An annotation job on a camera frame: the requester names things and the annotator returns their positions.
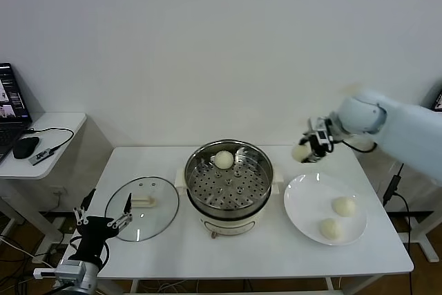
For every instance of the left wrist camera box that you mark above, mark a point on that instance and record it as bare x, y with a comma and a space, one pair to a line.
70, 271

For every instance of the round glass pot lid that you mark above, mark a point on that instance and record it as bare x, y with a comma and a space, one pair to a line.
152, 205

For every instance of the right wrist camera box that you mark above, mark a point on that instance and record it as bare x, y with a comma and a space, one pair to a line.
322, 135

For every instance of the small grey printed device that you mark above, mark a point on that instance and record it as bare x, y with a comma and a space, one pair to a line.
41, 156

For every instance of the white steamed baozi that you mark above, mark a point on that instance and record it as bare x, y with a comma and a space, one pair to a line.
223, 159
301, 154
343, 206
329, 228

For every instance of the cream electric cooker base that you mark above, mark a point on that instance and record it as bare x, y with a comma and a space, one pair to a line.
228, 222

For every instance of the white side table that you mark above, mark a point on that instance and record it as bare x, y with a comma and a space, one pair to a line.
65, 120
430, 246

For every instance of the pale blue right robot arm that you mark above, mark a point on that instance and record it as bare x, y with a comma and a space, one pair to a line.
407, 129

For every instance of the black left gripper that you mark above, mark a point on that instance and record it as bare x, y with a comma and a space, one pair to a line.
95, 231

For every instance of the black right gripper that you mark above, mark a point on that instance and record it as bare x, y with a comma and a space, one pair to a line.
328, 148

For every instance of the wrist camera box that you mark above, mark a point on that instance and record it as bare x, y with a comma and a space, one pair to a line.
70, 271
322, 135

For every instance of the black open laptop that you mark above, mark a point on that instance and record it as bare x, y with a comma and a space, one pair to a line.
438, 99
10, 101

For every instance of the round white plate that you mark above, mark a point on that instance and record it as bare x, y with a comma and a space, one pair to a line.
304, 198

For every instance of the black computer mouse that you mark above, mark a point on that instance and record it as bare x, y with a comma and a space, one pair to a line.
26, 148

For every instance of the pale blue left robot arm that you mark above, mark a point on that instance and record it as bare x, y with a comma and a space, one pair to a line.
88, 283

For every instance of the perforated steel steamer basket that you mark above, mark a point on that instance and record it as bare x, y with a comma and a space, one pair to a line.
252, 195

